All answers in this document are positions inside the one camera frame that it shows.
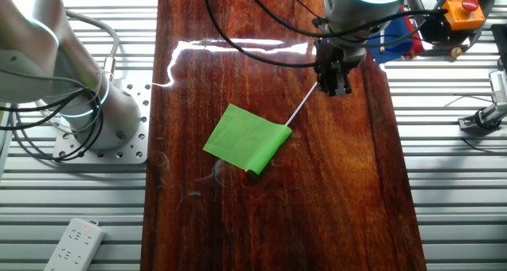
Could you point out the orange emergency stop box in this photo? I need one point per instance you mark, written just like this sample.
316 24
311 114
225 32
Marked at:
461 15

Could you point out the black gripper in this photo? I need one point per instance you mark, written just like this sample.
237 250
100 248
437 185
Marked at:
330 57

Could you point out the white power strip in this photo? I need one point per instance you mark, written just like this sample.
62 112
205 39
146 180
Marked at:
75 245

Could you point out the gray wrist camera bracket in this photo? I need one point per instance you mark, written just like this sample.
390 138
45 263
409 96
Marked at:
355 55

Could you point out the red flag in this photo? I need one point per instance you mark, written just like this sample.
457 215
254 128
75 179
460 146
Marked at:
416 45

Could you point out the silver ribbed camera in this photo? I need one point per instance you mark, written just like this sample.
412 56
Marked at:
500 86

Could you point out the small brass knob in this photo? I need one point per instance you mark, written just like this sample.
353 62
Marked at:
456 51

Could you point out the green flag with white pole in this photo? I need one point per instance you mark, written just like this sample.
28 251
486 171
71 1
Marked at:
245 138

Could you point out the blue box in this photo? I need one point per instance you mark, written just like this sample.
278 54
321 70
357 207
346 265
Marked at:
390 47

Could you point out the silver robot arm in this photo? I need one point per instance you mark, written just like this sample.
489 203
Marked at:
31 65

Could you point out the black device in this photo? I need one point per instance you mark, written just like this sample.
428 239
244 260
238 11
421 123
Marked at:
500 45

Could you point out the dark red wooden board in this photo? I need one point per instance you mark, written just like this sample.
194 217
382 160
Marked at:
277 223

